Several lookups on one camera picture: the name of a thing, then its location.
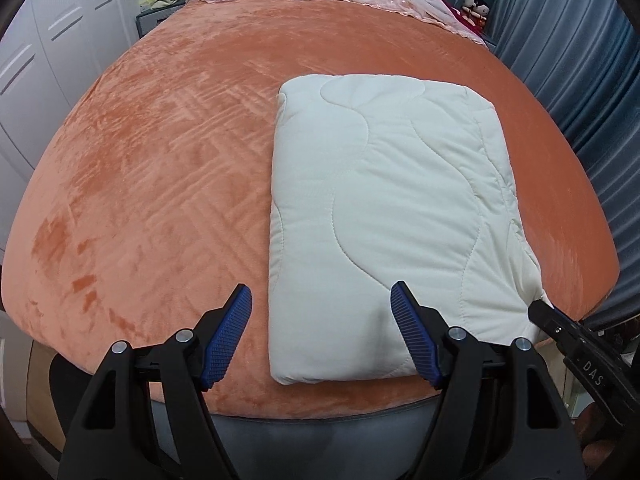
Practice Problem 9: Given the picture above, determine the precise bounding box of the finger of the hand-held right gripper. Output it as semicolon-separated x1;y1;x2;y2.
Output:
527;299;584;350

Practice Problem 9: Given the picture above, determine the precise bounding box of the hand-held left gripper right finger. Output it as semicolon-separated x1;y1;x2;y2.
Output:
390;280;587;480

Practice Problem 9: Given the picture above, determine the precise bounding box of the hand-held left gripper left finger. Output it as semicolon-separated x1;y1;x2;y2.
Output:
57;282;254;480

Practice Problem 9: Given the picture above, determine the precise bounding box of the white quilt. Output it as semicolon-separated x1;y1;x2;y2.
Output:
267;74;554;387

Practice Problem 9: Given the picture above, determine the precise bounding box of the person's right hand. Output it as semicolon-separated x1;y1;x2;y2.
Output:
575;402;622;477

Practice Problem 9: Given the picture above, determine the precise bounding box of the grey bed base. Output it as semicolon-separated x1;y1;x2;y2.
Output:
47;350;566;480

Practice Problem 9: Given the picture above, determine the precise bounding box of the orange plush bed blanket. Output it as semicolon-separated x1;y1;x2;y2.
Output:
0;0;621;419

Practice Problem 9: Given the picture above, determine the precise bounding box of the grey pleated curtain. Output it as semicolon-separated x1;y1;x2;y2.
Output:
486;0;640;322

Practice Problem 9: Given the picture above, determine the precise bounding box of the red cloth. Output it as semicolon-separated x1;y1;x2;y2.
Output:
414;0;489;37

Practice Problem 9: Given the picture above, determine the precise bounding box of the pair of stuffed dolls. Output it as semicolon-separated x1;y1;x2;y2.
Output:
460;0;492;27

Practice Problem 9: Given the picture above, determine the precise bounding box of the dark nightstand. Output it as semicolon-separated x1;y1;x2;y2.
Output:
136;7;173;37

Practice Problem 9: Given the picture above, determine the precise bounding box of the white wardrobe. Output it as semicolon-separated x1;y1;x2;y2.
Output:
0;0;151;243

